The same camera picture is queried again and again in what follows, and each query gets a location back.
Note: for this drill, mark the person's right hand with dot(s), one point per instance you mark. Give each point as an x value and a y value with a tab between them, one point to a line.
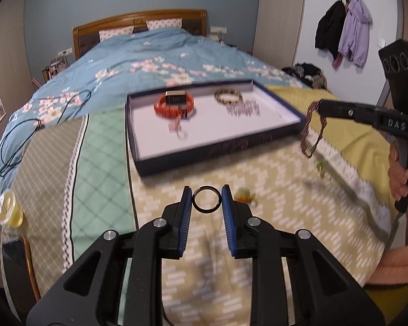
397	174

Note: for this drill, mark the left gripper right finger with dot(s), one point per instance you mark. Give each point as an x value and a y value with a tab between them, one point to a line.
323	291

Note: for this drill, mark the silver ring keychain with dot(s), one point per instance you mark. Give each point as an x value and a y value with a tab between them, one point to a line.
175	125

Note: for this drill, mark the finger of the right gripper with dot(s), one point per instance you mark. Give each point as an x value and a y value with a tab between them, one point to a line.
326	103
363	116

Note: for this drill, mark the patterned green yellow blanket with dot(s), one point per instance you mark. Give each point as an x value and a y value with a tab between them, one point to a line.
16	252

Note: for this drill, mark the dotted pillow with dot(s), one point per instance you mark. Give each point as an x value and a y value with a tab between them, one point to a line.
106	34
162	23

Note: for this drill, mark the orange smart watch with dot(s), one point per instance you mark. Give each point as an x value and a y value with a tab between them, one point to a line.
175	104

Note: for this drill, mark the blue floral duvet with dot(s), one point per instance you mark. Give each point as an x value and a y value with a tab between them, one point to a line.
123	65

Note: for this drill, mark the purple hanging jacket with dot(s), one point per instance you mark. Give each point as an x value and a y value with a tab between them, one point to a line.
354	42

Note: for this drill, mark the left dotted pillow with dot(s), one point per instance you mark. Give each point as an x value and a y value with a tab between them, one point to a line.
106	34

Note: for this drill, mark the dark clothes pile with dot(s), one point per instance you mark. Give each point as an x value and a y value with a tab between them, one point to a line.
308	74

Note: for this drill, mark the yellow plastic cup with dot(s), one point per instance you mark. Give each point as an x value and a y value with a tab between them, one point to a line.
11	212

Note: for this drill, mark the wooden headboard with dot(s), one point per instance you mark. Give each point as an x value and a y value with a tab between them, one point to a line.
86	36

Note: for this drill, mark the small orange green charm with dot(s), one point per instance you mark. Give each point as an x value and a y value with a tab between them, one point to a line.
246	196

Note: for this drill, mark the black hanging jacket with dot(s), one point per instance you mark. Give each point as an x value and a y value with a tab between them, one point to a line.
330	28

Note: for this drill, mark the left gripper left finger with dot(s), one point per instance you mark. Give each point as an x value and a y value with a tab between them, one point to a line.
118	274

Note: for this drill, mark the gold tortoise bangle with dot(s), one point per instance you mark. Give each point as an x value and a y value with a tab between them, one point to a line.
228	96

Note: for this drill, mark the pink sleeve forearm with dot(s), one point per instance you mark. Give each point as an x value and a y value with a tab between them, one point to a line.
393	266

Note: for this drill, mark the dark blue jewelry tray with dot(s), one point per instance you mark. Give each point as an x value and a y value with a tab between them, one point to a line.
212	131

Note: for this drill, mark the right dotted pillow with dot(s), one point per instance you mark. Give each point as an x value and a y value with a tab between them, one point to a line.
162	23

